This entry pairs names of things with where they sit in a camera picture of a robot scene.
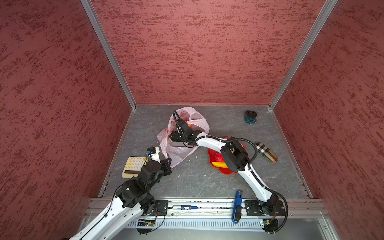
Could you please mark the pink plastic bag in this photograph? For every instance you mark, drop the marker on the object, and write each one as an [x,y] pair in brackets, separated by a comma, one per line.
[178,154]

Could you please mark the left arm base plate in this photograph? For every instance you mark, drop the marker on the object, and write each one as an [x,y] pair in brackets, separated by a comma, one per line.
[160,207]

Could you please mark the yellow fake banana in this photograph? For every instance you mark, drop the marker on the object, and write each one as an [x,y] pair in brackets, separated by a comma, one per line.
[219,165]

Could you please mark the aluminium front rail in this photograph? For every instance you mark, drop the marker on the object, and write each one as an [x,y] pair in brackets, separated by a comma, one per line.
[223,208]

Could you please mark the cream yellow calculator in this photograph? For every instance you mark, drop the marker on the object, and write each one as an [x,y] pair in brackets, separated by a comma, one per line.
[133,167]

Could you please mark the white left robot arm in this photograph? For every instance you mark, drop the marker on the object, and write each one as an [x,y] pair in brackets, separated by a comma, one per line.
[131,200]

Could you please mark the red flower-shaped bowl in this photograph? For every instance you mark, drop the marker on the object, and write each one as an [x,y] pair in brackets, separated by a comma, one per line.
[228,155]

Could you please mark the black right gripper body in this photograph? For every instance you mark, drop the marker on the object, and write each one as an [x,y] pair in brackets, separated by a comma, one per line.
[178,136]

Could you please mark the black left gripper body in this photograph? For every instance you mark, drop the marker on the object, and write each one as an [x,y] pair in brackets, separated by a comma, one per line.
[165,168]

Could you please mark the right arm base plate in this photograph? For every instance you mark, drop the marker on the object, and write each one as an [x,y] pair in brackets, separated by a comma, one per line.
[259,208]

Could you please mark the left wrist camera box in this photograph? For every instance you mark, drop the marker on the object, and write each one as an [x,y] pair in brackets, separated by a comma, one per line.
[153,154]

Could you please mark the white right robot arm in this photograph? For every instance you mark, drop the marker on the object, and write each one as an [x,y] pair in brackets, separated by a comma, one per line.
[262,192]

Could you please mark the blue marker pen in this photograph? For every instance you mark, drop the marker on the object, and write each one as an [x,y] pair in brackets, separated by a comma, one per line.
[185,207]

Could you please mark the blue black handheld device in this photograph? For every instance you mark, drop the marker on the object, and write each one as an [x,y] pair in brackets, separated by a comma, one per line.
[237,209]

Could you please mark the red fake strawberry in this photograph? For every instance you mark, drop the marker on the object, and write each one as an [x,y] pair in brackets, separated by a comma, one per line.
[219,158]

